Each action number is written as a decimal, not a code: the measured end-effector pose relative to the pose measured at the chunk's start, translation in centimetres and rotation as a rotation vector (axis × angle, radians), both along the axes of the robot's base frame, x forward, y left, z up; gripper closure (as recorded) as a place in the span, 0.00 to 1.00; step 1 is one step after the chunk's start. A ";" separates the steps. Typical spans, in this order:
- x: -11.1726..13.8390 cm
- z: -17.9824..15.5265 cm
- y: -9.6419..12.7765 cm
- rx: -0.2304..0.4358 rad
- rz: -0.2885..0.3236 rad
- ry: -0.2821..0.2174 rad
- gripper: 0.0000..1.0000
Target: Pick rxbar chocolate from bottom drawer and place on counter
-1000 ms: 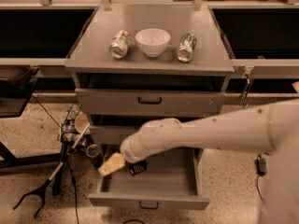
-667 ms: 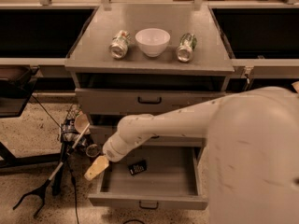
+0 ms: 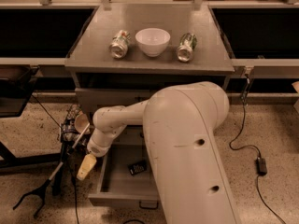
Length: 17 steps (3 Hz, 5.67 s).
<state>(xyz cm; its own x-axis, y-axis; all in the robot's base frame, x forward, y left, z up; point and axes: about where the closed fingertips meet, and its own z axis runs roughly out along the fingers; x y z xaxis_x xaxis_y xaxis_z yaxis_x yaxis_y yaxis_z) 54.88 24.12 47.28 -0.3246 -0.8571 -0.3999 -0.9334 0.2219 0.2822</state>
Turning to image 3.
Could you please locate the grey bottom drawer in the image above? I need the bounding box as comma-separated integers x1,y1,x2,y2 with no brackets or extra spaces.
88,145,160,210

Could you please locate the grey top drawer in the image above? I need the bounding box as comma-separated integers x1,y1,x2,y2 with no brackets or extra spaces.
74,73,232,114

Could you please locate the black grabber tool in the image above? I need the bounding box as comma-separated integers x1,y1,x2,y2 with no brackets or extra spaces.
12,124,90,218

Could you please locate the white bowl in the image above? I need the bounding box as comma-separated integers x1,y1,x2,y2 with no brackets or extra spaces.
135,28,171,57

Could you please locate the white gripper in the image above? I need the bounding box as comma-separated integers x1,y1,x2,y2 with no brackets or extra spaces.
77,129,119,181

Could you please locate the black power adapter with cable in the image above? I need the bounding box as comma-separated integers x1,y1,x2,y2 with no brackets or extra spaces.
229,75,287,224

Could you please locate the green soda can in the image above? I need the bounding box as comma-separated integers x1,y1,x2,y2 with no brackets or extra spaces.
109,30,131,59
177,33,197,63

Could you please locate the right green soda can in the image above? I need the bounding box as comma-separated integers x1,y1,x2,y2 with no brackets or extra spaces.
177,33,197,63

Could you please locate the left green soda can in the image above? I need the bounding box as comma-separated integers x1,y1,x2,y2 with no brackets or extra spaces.
109,30,131,59

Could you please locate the grey drawer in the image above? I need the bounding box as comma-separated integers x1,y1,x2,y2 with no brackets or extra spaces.
74,73,232,114
88,145,160,210

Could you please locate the grey drawer cabinet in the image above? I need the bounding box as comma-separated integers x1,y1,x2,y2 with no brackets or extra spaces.
64,2,235,211

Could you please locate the paper cup on floor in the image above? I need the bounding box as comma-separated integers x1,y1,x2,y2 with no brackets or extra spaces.
75,114,89,133

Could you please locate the black rxbar chocolate bar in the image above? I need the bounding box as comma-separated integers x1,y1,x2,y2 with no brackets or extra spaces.
128,160,147,175

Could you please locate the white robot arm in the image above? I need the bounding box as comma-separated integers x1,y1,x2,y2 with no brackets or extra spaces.
78,82,241,224

